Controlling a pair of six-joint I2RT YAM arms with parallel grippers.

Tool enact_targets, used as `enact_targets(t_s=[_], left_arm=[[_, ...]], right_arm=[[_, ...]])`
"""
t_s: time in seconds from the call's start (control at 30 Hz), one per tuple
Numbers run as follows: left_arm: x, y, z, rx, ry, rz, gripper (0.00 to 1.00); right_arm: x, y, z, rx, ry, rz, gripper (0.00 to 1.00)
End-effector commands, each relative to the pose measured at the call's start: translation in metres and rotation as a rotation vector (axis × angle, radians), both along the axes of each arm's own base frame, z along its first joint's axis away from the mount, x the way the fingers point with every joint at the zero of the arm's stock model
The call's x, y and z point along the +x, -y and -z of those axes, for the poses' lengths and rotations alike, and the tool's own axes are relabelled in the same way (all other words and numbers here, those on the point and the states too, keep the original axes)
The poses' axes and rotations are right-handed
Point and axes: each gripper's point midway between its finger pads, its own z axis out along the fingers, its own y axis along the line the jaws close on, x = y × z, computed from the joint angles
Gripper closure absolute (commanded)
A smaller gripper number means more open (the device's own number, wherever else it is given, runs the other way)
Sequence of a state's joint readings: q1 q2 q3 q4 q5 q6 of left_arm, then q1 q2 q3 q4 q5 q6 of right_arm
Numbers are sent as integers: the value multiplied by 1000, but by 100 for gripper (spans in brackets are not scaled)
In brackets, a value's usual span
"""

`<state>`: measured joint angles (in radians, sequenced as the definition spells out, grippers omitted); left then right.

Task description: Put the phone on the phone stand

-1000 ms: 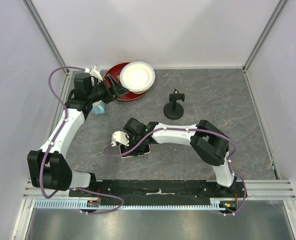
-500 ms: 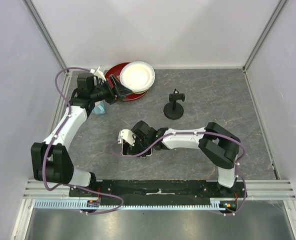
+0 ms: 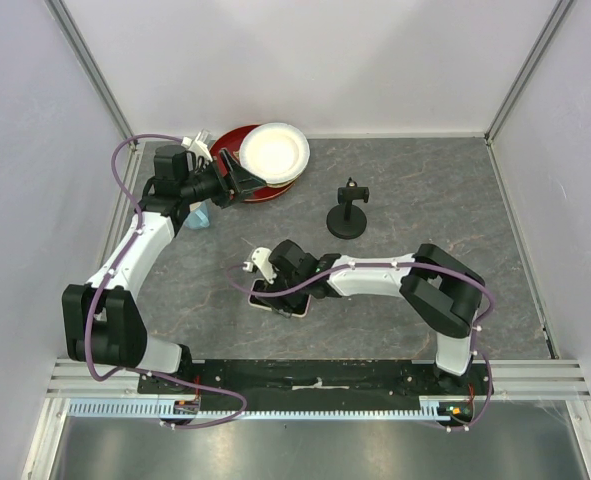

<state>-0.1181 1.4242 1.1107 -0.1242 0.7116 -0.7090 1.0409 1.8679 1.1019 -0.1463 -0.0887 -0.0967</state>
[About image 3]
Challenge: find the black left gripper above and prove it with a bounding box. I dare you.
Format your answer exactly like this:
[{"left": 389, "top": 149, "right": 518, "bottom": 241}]
[{"left": 180, "top": 149, "right": 266, "bottom": 209}]

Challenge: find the red round tray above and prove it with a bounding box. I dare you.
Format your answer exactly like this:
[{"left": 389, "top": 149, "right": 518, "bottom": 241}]
[{"left": 210, "top": 124, "right": 294, "bottom": 203}]

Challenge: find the aluminium frame post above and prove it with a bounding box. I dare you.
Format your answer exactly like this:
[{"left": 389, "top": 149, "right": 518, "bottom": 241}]
[
  {"left": 484, "top": 0, "right": 575, "bottom": 146},
  {"left": 44, "top": 0, "right": 134, "bottom": 138}
]

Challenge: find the pink smartphone black screen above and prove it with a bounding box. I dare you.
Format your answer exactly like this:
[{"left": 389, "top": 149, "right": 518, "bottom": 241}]
[{"left": 248, "top": 278, "right": 310, "bottom": 317}]

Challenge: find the patterned plate under white plate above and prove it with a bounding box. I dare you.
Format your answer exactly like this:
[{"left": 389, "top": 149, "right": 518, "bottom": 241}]
[{"left": 239, "top": 150, "right": 310, "bottom": 186}]

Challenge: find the light blue cable duct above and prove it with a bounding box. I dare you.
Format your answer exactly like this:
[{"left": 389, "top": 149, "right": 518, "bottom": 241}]
[{"left": 68, "top": 398, "right": 472, "bottom": 421}]

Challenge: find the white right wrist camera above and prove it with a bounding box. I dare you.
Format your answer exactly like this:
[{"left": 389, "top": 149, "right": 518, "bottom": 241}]
[{"left": 242, "top": 247, "right": 277, "bottom": 284}]

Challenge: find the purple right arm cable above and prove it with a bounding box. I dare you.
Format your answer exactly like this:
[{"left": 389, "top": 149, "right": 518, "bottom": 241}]
[{"left": 224, "top": 262, "right": 497, "bottom": 434}]

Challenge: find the white paper plate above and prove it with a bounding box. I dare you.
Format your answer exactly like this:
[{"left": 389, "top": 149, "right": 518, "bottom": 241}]
[{"left": 239, "top": 122, "right": 310, "bottom": 186}]

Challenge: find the aluminium frame post left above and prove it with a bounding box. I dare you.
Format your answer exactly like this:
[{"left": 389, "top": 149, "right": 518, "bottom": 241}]
[{"left": 44, "top": 0, "right": 134, "bottom": 138}]

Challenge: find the aluminium front rail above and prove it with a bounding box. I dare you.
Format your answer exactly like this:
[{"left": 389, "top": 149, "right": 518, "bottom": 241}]
[{"left": 46, "top": 359, "right": 591, "bottom": 401}]

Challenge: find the aluminium frame post right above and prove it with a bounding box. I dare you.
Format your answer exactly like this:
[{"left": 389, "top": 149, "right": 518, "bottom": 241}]
[{"left": 484, "top": 0, "right": 575, "bottom": 146}]

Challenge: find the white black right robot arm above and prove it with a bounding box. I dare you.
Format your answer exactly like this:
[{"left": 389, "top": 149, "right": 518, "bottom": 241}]
[{"left": 254, "top": 240, "right": 487, "bottom": 394}]

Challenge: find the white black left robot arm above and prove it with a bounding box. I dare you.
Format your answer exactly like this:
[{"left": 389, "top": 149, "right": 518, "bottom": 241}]
[{"left": 62, "top": 144, "right": 266, "bottom": 393}]

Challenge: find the black phone stand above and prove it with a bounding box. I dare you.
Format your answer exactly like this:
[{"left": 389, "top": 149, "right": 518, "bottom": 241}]
[{"left": 326, "top": 177, "right": 370, "bottom": 240}]

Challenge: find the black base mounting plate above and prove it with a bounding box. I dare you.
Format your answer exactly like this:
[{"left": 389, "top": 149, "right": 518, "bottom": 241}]
[{"left": 137, "top": 359, "right": 489, "bottom": 410}]

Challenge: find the blue white paper cup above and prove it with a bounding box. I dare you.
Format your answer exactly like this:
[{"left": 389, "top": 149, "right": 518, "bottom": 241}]
[{"left": 184, "top": 202, "right": 210, "bottom": 230}]

